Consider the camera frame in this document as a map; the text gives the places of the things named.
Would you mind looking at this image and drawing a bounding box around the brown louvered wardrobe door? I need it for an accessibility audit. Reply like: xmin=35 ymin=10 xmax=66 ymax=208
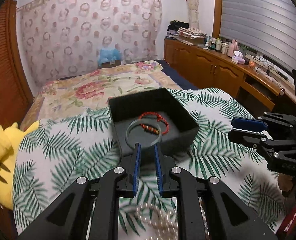
xmin=0 ymin=0 xmax=33 ymax=128

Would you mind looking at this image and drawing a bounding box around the palm leaf print tablecloth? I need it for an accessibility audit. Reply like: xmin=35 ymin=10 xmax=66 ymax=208
xmin=13 ymin=88 xmax=285 ymax=239

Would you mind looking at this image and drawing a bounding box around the pink bottle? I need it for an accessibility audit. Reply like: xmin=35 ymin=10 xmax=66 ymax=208
xmin=227 ymin=39 xmax=239 ymax=57

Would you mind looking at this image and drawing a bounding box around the yellow plush toy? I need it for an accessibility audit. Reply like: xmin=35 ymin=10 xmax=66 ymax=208
xmin=0 ymin=121 xmax=39 ymax=210

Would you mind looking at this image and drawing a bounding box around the red braided cord bracelet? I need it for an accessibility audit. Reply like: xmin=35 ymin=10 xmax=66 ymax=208
xmin=138 ymin=111 xmax=170 ymax=136

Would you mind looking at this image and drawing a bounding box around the white pearl necklace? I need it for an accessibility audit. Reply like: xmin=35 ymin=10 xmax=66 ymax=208
xmin=134 ymin=202 xmax=211 ymax=240

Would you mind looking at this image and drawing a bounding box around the pale green jade bangle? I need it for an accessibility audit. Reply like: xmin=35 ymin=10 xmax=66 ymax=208
xmin=125 ymin=119 xmax=162 ymax=149

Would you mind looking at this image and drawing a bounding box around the blue plush item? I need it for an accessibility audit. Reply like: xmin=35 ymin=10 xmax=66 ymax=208
xmin=98 ymin=48 xmax=122 ymax=67

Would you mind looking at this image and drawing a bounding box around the long wooden sideboard cabinet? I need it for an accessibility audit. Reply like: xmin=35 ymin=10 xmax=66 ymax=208
xmin=164 ymin=39 xmax=296 ymax=116

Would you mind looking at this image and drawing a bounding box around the stack of folded clothes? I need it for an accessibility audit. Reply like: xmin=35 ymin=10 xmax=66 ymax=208
xmin=165 ymin=20 xmax=207 ymax=46

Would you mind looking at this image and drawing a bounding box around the cosmetic jars group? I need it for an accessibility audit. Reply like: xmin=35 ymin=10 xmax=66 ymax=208
xmin=205 ymin=37 xmax=229 ymax=55

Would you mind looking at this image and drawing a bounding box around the cream side curtain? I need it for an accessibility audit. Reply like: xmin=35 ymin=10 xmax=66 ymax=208
xmin=187 ymin=0 xmax=199 ymax=29

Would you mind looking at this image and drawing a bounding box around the pink ring pattern curtain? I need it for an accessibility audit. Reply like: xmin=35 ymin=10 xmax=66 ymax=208
xmin=18 ymin=0 xmax=162 ymax=87

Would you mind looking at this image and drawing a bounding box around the floral bedspread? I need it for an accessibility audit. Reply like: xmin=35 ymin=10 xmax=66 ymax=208
xmin=20 ymin=60 xmax=180 ymax=131

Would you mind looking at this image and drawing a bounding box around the pink tissue box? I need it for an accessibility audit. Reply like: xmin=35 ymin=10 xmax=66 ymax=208
xmin=231 ymin=50 xmax=245 ymax=64

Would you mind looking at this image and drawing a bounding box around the black open jewelry box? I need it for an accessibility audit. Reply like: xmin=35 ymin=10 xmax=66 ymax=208
xmin=108 ymin=88 xmax=199 ymax=159

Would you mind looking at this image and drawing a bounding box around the grey zebra window blind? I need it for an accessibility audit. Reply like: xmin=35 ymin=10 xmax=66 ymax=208
xmin=220 ymin=0 xmax=296 ymax=72

